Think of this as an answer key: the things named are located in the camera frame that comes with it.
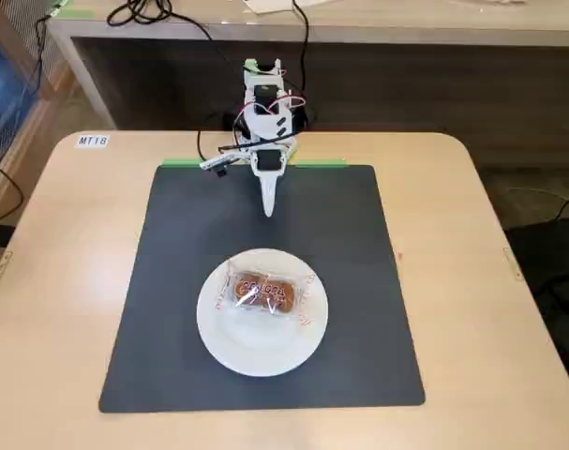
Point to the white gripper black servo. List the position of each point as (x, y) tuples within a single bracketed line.
[(268, 160)]

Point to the donuts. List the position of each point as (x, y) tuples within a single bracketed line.
[(265, 293)]

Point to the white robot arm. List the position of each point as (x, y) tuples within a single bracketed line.
[(267, 105)]

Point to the white round paper dish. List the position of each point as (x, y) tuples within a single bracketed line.
[(260, 354)]

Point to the dark grey table mat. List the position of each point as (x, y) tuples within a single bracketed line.
[(171, 281)]

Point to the white MT18 label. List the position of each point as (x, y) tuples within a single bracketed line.
[(92, 141)]

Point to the white paper sheet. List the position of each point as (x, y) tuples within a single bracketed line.
[(270, 4)]

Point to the long beige desk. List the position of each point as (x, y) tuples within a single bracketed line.
[(406, 28)]

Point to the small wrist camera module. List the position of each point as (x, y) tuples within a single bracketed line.
[(216, 164)]

